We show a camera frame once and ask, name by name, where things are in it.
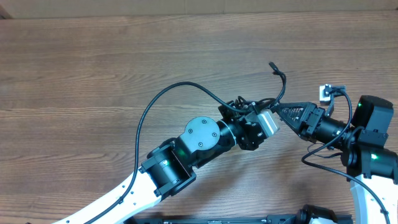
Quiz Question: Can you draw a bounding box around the black cable bundle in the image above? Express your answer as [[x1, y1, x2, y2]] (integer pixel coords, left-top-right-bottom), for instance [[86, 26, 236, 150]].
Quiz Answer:
[[233, 61, 287, 113]]

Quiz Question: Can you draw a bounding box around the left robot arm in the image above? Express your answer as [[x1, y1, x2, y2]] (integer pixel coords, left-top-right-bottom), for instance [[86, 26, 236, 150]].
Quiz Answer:
[[61, 105, 279, 223]]

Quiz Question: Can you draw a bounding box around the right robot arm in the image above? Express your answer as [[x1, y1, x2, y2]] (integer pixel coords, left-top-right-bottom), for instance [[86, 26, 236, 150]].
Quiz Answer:
[[272, 91, 397, 223]]

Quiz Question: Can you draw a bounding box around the right camera cable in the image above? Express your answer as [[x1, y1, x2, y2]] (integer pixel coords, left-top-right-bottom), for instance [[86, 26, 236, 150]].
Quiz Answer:
[[301, 88, 391, 224]]

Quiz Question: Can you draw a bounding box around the camera cable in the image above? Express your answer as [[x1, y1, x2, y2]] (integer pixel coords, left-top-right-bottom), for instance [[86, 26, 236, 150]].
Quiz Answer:
[[82, 82, 259, 224], [301, 88, 391, 224]]

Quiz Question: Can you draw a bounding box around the left camera cable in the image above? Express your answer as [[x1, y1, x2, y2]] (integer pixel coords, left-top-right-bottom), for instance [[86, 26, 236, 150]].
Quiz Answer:
[[82, 82, 259, 224]]

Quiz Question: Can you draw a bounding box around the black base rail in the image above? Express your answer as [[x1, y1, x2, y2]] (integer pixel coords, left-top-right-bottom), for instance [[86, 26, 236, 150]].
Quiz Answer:
[[124, 205, 354, 224]]

